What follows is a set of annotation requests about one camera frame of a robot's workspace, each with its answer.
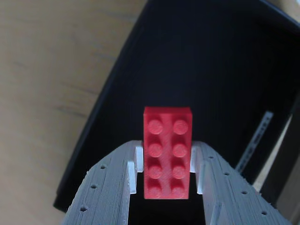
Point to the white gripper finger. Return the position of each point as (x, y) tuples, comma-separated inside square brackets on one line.
[(229, 199), (105, 192)]

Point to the red lego block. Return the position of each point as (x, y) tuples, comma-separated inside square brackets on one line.
[(167, 152)]

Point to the black cardboard box bin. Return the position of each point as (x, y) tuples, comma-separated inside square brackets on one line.
[(187, 58)]

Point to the white label strip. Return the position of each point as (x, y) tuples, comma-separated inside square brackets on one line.
[(254, 143)]

